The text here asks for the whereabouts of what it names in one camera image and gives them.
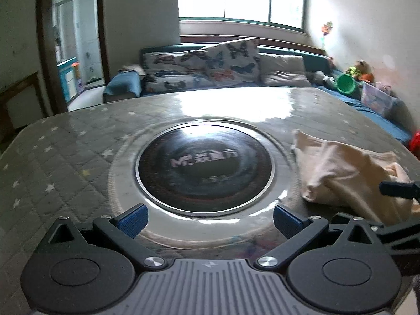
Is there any grey plush toy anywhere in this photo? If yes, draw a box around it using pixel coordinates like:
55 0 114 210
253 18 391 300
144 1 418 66
312 70 336 87

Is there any green plastic bucket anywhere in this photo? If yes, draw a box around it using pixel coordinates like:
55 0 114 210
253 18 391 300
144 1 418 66
335 74 356 96

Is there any beige folded cloth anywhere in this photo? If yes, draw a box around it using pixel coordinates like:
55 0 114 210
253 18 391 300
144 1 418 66
120 65 146 76

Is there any long butterfly print cushion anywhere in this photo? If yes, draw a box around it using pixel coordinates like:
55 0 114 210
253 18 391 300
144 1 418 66
143 51 214 94

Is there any wooden cabinet with white panel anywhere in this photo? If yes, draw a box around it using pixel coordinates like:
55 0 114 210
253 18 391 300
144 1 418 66
0 72 50 138

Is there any brown door frame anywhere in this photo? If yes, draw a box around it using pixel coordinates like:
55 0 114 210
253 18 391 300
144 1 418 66
36 0 110 115

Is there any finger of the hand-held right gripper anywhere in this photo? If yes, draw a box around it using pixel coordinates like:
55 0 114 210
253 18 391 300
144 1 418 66
330 213 420 254
379 180 420 201

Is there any colourful wall toy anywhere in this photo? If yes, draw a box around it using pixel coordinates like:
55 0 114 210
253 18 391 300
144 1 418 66
320 21 333 50

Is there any teal sofa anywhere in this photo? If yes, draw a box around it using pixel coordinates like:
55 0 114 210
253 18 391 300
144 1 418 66
103 35 413 144

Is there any black round induction cooktop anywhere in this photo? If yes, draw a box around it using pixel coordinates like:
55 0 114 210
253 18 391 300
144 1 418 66
134 123 275 217

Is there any clear storage box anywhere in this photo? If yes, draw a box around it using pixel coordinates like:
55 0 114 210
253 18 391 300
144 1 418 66
360 82 399 117

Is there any blue cloth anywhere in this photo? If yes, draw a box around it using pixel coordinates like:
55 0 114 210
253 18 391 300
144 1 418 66
104 72 142 101

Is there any grey star quilted table cover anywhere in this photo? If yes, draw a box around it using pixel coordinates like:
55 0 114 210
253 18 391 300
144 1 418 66
0 87 420 315

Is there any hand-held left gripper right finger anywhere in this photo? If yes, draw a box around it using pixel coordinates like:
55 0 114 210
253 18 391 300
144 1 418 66
255 204 390 271

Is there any cream sweatshirt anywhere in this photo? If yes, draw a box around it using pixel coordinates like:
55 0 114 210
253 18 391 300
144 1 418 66
291 129 420 225

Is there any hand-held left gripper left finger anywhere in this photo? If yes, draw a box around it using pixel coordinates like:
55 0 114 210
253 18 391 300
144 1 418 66
34 203 169 271

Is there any blue cabinet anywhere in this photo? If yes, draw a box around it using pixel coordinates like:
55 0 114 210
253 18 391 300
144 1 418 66
57 57 81 102

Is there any beige pillow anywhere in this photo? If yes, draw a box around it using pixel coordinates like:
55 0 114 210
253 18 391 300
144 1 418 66
259 52 312 87

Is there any brown plush bear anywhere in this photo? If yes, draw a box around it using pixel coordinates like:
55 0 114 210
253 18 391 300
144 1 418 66
346 60 375 82

